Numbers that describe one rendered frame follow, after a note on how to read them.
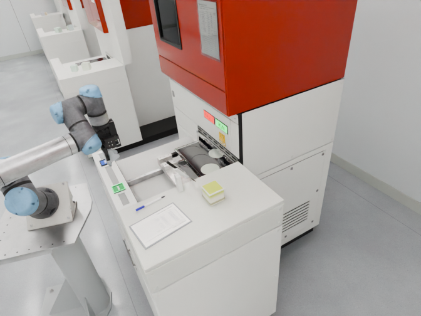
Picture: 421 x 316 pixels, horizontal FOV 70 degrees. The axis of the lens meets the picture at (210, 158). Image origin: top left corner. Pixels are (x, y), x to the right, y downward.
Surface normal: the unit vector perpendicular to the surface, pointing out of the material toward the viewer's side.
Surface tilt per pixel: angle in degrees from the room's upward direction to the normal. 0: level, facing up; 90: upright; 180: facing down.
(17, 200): 53
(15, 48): 90
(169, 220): 0
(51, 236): 0
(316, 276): 0
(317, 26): 90
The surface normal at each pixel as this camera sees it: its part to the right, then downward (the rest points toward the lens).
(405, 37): -0.87, 0.34
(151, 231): -0.08, -0.82
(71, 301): 0.23, 0.54
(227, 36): 0.49, 0.46
